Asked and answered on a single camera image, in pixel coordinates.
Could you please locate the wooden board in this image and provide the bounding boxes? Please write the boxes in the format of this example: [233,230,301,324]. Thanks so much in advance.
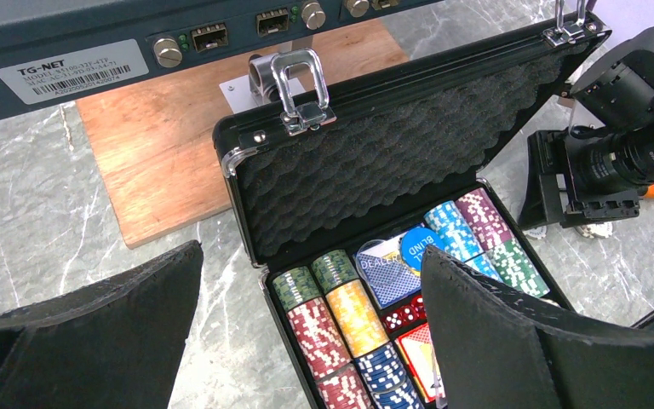
[76,18,410,250]

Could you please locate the pink green chip column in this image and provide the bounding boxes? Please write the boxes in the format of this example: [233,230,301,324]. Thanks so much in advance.
[455,188,550,297]

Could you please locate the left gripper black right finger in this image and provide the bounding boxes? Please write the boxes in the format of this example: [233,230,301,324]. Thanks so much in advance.
[422,246,654,408]

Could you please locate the dark rack-mount server unit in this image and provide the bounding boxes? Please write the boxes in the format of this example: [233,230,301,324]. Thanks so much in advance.
[0,0,417,120]

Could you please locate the black poker chip case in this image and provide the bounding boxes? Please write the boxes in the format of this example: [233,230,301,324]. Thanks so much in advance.
[213,12,611,408]

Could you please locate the blue dealer button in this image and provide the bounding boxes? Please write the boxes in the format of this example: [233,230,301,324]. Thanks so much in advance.
[399,227,445,274]

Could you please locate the red green chip column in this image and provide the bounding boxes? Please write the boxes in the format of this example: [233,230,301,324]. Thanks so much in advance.
[272,267,372,408]

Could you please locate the green yellow blue chip column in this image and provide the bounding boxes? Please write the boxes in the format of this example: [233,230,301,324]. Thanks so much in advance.
[311,250,423,408]

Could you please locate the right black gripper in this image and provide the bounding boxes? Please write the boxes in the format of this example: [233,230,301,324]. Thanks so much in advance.
[518,27,654,229]

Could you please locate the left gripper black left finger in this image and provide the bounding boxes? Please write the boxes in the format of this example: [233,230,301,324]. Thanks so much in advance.
[0,240,204,408]

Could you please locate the red dice row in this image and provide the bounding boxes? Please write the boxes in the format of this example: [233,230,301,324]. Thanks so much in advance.
[381,294,426,333]

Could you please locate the white poker chip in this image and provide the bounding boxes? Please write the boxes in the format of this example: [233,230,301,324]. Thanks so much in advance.
[575,222,614,239]
[523,226,548,240]

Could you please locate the blue playing card deck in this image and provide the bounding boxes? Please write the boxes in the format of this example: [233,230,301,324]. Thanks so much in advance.
[354,233,421,309]

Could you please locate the light blue chip column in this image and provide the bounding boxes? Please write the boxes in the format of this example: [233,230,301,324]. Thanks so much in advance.
[424,201,502,282]

